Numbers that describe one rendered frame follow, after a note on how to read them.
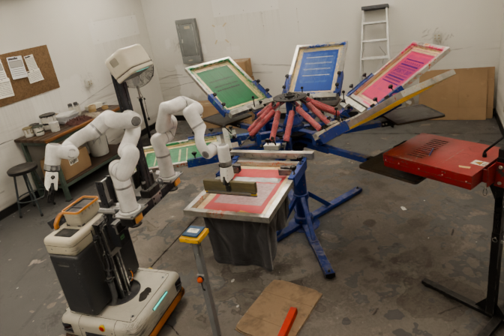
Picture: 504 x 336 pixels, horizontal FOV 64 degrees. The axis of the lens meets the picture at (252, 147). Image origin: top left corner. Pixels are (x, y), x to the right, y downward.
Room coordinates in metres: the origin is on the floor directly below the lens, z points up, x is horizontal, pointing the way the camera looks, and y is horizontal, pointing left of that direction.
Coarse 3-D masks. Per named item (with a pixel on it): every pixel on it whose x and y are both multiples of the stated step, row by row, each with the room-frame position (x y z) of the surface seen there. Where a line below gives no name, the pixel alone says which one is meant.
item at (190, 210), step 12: (288, 180) 2.48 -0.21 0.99; (204, 192) 2.49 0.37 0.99; (288, 192) 2.36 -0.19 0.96; (192, 204) 2.35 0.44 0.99; (276, 204) 2.18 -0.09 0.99; (204, 216) 2.22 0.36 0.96; (216, 216) 2.19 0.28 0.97; (228, 216) 2.15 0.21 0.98; (240, 216) 2.12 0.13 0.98; (252, 216) 2.08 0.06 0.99; (264, 216) 2.06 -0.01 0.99
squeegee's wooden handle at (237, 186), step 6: (204, 180) 2.35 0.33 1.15; (210, 180) 2.33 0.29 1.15; (216, 180) 2.32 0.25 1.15; (204, 186) 2.35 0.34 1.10; (210, 186) 2.33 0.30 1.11; (216, 186) 2.31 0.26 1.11; (222, 186) 2.29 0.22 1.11; (234, 186) 2.25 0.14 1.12; (240, 186) 2.24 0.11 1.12; (246, 186) 2.22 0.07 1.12; (252, 186) 2.20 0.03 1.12; (246, 192) 2.22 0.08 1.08; (252, 192) 2.20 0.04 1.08
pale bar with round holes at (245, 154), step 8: (232, 152) 3.03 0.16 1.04; (240, 152) 3.01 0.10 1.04; (248, 152) 2.98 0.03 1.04; (256, 152) 2.94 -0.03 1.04; (264, 152) 2.92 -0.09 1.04; (272, 152) 2.89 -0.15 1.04; (280, 152) 2.87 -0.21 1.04; (288, 152) 2.84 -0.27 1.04; (296, 152) 2.82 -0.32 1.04; (304, 152) 2.79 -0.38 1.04; (312, 152) 2.77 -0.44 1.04
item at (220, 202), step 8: (240, 176) 2.73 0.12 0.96; (248, 176) 2.71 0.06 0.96; (256, 176) 2.69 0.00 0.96; (216, 200) 2.41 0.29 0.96; (224, 200) 2.40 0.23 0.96; (232, 200) 2.38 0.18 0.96; (208, 208) 2.32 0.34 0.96; (216, 208) 2.30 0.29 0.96; (224, 208) 2.29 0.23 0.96; (232, 208) 2.27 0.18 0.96
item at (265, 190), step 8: (264, 176) 2.67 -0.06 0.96; (272, 176) 2.65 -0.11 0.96; (280, 176) 2.63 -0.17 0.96; (256, 184) 2.56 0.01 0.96; (264, 184) 2.54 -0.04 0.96; (272, 184) 2.52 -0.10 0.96; (264, 192) 2.43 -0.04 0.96; (272, 192) 2.41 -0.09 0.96; (240, 200) 2.36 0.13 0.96; (248, 200) 2.35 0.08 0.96; (256, 200) 2.33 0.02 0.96; (264, 200) 2.31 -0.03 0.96; (240, 208) 2.25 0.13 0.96; (248, 208) 2.24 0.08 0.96; (256, 208) 2.22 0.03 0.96; (264, 208) 2.21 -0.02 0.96
